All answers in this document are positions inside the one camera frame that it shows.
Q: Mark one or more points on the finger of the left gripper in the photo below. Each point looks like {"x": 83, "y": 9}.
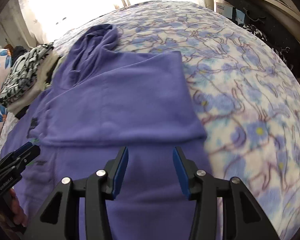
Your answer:
{"x": 28, "y": 149}

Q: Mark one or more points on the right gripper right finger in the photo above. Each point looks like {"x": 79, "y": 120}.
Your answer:
{"x": 243, "y": 217}

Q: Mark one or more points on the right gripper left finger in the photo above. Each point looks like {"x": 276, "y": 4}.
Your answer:
{"x": 58, "y": 217}

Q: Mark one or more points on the purple zip hoodie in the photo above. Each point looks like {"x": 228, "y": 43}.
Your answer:
{"x": 102, "y": 100}

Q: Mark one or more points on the person's left hand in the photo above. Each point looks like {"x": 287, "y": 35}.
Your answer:
{"x": 11, "y": 210}

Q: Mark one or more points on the black white patterned folded garment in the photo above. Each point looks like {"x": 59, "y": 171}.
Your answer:
{"x": 23, "y": 73}

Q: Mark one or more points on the cream folded garment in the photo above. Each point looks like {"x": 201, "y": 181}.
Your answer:
{"x": 38, "y": 86}

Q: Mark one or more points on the blue floral bed blanket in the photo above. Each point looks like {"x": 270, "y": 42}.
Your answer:
{"x": 246, "y": 98}

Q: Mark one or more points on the black bag beside bed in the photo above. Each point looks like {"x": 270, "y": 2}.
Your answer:
{"x": 265, "y": 26}

